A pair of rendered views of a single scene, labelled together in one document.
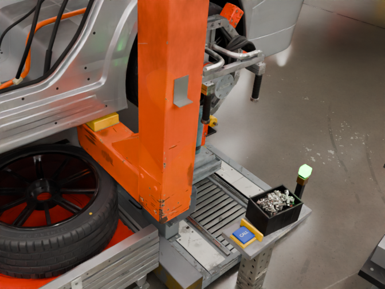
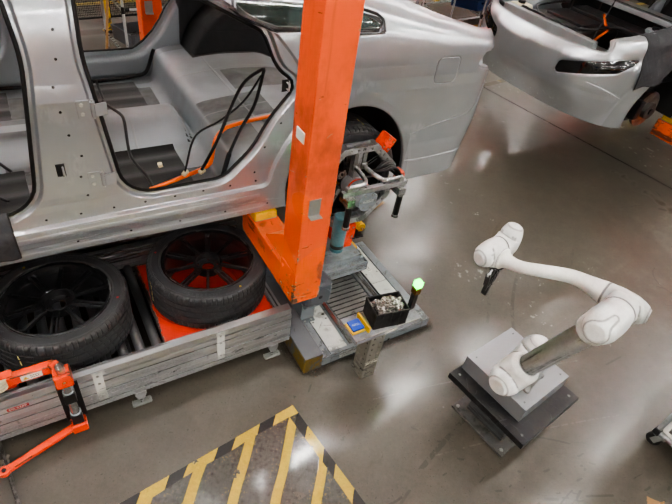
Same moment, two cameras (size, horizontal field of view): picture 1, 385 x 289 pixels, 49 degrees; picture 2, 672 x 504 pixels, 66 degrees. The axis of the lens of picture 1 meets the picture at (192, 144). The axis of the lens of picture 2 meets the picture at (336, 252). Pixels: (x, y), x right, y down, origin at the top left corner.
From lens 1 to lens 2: 97 cm
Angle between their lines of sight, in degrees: 7
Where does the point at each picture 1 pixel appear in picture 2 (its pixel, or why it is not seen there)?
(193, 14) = (327, 159)
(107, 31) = (276, 146)
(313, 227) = (436, 336)
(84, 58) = (254, 165)
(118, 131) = (274, 224)
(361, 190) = (495, 311)
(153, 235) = (286, 312)
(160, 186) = (293, 274)
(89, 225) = (237, 294)
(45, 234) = (204, 295)
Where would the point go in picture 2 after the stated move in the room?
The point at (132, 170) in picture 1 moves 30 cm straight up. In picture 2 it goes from (277, 258) to (280, 212)
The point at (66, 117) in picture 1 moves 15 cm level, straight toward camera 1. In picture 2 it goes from (234, 207) to (233, 225)
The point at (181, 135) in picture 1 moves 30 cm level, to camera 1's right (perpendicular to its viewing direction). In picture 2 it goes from (313, 239) to (374, 256)
